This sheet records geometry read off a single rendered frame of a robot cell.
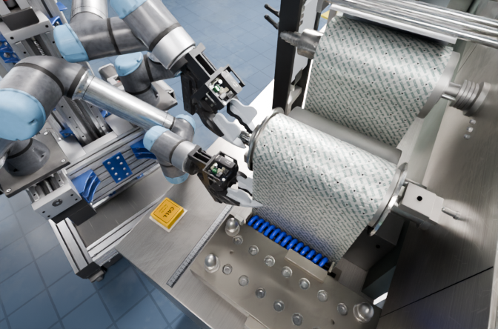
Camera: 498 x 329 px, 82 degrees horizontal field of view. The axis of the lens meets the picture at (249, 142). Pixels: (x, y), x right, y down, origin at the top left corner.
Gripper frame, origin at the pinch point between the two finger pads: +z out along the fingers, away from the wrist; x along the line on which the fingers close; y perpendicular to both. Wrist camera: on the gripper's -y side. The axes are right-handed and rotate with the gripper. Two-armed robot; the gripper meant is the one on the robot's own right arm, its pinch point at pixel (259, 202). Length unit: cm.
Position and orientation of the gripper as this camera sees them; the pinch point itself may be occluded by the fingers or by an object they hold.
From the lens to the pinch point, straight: 70.3
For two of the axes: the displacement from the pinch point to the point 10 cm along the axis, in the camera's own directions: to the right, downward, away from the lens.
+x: 5.5, -6.5, 5.3
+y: 0.0, -6.3, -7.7
